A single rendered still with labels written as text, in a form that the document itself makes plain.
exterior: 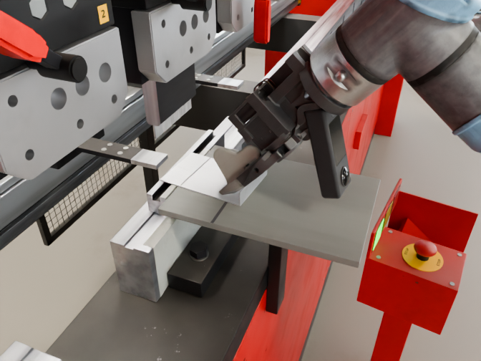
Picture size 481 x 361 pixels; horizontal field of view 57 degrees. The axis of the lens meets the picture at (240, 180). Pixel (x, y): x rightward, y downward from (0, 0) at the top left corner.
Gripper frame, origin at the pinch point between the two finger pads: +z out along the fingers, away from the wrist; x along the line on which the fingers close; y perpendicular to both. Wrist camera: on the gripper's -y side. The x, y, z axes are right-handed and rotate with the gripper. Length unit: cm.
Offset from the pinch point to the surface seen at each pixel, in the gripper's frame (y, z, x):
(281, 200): -5.6, -3.5, 0.5
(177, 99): 13.7, -2.6, 0.9
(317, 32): 11, 15, -86
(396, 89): -39, 59, -215
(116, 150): 16.1, 14.0, 1.1
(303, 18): 21, 35, -129
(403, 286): -35.7, 4.9, -17.6
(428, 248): -33.1, -1.6, -22.1
